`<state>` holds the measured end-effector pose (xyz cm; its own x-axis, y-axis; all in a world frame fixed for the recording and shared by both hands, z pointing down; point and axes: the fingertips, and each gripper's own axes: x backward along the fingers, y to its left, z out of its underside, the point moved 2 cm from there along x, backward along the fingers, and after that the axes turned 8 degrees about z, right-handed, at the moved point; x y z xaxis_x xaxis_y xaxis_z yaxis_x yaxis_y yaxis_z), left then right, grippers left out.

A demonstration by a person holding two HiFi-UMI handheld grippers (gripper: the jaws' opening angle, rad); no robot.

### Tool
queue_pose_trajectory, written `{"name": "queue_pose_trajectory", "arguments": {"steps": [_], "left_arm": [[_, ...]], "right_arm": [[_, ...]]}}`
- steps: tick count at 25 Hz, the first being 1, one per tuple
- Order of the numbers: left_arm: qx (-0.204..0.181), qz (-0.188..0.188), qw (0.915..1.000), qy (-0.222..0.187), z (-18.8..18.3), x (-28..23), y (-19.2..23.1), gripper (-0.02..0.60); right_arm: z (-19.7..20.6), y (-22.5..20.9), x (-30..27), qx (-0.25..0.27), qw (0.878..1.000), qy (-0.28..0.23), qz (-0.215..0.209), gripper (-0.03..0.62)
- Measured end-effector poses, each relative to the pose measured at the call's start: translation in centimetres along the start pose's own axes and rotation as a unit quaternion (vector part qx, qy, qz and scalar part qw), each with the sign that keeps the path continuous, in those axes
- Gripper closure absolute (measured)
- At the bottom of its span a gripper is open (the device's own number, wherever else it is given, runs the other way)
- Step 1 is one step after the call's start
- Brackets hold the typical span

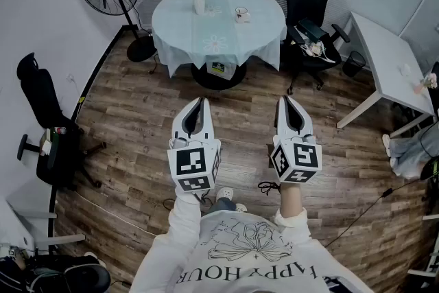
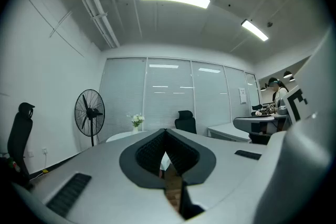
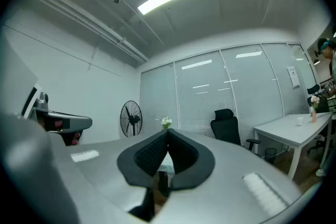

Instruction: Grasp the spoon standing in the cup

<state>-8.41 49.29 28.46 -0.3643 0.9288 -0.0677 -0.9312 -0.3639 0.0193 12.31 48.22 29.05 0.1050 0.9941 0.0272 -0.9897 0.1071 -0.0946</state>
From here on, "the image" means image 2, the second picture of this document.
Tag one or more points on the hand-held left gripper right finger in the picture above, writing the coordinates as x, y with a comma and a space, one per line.
223, 165

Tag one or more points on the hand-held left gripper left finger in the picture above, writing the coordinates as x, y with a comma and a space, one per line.
105, 170

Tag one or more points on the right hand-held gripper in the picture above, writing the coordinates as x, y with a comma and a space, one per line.
302, 160

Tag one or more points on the black standing fan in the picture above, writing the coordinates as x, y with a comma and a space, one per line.
89, 112

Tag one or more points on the white rectangular desk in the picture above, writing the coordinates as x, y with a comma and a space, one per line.
228, 131

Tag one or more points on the round white table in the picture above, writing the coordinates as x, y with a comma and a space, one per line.
123, 136

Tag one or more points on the grey curved desk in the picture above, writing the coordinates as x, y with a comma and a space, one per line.
256, 123

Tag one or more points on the black mesh office chair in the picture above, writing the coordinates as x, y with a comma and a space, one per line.
186, 122

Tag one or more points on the white flowers in vase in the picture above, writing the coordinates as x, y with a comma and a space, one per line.
136, 122

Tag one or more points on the paper notice on glass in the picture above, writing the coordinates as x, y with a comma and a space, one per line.
242, 95

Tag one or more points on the black pendant lamp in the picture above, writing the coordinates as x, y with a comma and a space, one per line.
287, 74

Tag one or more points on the glass partition with blinds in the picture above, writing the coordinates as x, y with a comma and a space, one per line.
170, 94

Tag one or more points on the black office chair with headrest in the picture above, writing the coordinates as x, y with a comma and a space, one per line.
19, 136

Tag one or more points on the short ceiling light panel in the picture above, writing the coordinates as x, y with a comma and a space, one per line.
254, 30

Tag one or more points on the white ceiling pipes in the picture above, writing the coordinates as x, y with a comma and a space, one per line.
92, 0

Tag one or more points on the white wall socket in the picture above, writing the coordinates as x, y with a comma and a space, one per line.
44, 150

